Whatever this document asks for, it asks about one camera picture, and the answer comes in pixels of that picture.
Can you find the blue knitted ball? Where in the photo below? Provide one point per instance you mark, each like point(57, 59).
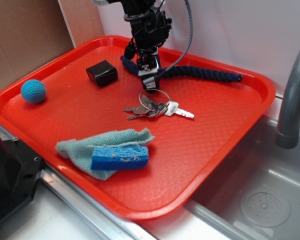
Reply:
point(33, 91)

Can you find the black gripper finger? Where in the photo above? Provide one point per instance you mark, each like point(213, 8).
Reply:
point(148, 67)

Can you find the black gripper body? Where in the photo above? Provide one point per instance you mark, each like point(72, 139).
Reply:
point(149, 30)

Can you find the silver key bunch with ring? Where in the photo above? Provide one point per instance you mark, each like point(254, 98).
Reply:
point(150, 108)

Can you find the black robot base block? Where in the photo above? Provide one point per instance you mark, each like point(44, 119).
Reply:
point(20, 169)

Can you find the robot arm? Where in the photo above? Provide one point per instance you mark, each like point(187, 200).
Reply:
point(132, 7)

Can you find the red plastic tray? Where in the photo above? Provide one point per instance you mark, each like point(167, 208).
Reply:
point(183, 153)

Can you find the black rectangular box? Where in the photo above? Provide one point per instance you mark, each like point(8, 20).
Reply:
point(102, 73)

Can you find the grey faucet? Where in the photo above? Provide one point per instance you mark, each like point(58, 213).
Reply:
point(288, 126)

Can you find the grey sink basin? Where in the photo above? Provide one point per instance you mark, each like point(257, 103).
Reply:
point(254, 194)

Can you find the blue sponge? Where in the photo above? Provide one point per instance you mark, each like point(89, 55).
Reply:
point(129, 157)

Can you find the brown cardboard panel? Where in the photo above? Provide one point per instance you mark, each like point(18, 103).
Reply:
point(35, 32)

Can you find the light green cloth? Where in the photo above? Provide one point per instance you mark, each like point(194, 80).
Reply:
point(80, 151)

